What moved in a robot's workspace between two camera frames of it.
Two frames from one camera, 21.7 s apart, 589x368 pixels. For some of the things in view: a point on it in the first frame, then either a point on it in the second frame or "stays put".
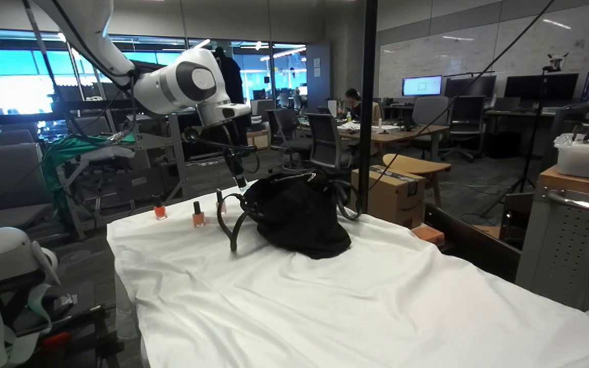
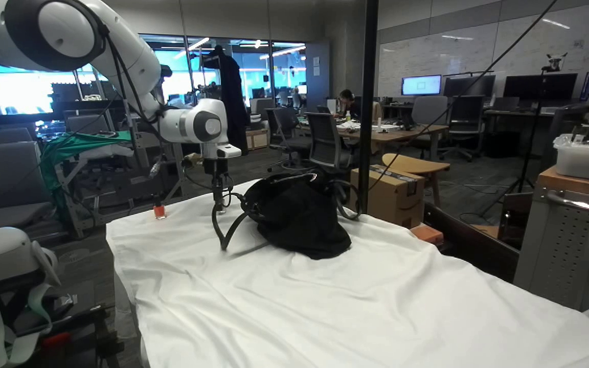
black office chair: [324, 140] stays put
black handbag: [302, 213] to [220, 230]
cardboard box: [397, 197] stays put
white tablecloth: [393, 296] stays put
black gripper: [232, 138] to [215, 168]
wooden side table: [422, 166] stays put
